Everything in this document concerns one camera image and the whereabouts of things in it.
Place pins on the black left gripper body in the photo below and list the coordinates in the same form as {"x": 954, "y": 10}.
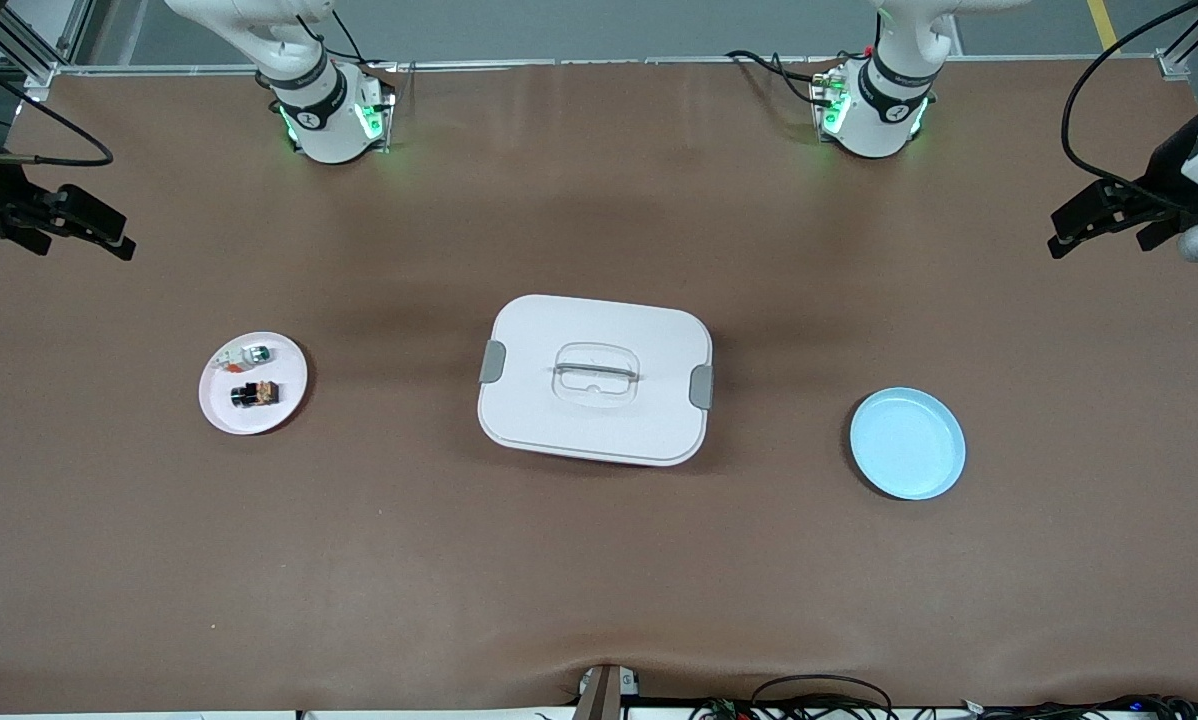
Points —
{"x": 1167, "y": 171}

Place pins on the light blue round plate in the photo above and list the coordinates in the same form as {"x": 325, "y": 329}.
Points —
{"x": 907, "y": 443}

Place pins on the aluminium frame profile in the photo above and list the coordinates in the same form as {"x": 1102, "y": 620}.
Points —
{"x": 1184, "y": 50}
{"x": 29, "y": 50}

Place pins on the orange black switch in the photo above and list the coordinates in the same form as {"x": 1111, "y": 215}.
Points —
{"x": 256, "y": 393}

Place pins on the white green switch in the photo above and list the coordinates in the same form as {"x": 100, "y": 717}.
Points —
{"x": 249, "y": 355}

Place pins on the white lidded storage box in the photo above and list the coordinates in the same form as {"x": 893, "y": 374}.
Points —
{"x": 595, "y": 378}

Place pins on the pink round plate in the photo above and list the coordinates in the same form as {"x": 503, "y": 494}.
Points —
{"x": 254, "y": 410}

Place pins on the brown camera mount bracket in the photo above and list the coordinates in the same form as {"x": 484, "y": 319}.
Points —
{"x": 604, "y": 692}

